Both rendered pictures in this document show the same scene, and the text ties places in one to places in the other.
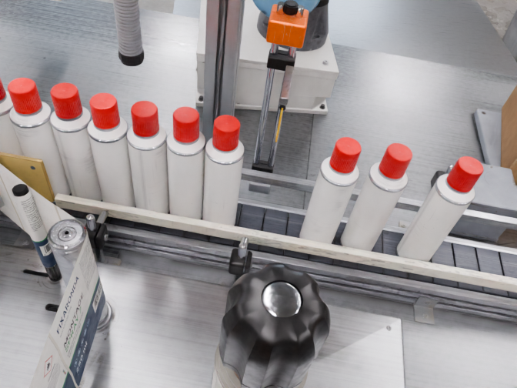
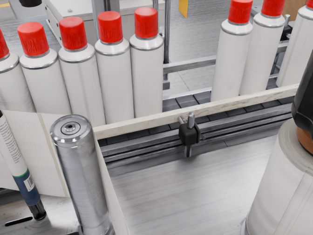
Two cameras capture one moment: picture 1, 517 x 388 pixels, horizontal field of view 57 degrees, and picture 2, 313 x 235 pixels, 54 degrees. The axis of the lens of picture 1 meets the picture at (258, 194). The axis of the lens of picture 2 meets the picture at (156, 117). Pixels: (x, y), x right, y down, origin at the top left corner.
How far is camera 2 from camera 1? 0.28 m
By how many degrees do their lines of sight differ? 15
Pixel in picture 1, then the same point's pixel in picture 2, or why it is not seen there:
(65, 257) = (79, 152)
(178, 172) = (114, 75)
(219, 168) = (150, 55)
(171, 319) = (164, 200)
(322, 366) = not seen: hidden behind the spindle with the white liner
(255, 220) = (173, 107)
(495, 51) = not seen: outside the picture
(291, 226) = (201, 101)
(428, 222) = (302, 47)
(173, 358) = (187, 228)
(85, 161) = (24, 101)
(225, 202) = (157, 90)
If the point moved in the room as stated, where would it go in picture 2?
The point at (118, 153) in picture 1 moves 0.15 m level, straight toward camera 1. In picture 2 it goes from (57, 77) to (123, 132)
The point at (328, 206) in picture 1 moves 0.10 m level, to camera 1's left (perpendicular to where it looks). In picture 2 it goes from (237, 59) to (181, 70)
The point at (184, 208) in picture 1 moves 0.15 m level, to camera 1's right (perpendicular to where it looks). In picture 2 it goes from (123, 112) to (206, 94)
